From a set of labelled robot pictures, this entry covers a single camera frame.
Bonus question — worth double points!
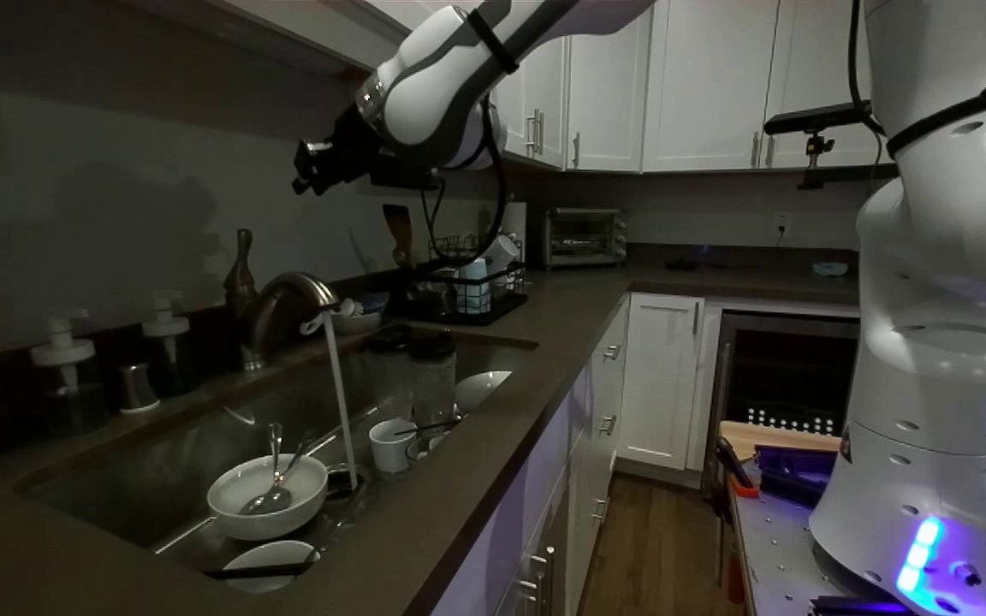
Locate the running water stream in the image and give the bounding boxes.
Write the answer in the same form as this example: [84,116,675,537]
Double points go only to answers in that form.
[320,316,363,495]

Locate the black built-in appliance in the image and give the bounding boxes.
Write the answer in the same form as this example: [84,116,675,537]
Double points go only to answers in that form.
[706,304,864,471]

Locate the large white dish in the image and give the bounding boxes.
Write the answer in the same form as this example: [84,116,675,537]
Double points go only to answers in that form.
[482,230,528,277]

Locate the dark blue case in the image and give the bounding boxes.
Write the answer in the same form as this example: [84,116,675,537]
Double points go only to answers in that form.
[749,444,846,505]

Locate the flat white plate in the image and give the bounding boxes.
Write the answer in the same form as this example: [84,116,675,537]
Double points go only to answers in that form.
[217,537,323,594]

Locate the steel sink basin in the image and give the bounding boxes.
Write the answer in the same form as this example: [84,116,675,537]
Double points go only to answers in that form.
[12,321,545,594]

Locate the light wooden board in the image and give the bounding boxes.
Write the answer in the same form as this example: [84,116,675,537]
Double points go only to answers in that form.
[717,418,846,462]

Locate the white bowl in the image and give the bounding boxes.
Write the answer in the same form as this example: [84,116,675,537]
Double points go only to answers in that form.
[201,452,331,545]

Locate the toaster oven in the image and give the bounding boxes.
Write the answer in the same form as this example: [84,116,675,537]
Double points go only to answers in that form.
[524,201,634,273]

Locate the metal spoon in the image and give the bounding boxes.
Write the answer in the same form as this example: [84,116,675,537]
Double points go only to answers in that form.
[240,421,297,515]

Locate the white items behind sink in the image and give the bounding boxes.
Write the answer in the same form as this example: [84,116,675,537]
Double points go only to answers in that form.
[300,293,391,343]

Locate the white ribbed dish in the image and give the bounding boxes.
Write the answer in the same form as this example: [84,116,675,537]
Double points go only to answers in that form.
[451,253,498,317]

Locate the white lower cabinet doors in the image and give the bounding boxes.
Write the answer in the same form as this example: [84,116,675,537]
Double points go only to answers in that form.
[432,296,634,616]

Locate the white pump soap dispenser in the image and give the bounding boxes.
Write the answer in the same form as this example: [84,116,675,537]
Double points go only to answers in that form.
[138,296,194,395]
[27,316,98,428]

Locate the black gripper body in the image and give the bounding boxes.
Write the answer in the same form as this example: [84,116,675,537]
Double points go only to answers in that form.
[311,107,379,195]

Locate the small metal cup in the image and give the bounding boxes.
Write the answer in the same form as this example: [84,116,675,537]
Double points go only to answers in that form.
[118,359,164,418]

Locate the perforated metal robot table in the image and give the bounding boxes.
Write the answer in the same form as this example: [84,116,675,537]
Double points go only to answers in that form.
[722,486,986,616]

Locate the dark faucet lever handle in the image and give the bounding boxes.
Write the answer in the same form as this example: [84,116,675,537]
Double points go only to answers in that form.
[224,224,264,327]

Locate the white cup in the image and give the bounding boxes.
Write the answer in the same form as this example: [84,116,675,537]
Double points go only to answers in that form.
[363,413,420,476]

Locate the black stereo camera bar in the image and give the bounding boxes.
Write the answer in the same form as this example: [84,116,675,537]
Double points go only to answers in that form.
[760,97,881,192]

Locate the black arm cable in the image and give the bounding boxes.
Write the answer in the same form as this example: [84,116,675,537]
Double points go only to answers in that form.
[413,97,516,265]

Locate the long thin utensil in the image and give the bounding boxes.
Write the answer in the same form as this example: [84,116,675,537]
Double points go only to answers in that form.
[151,424,348,562]

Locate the white corner cabinet door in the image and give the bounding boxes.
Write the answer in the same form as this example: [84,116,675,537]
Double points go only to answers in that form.
[618,289,709,471]

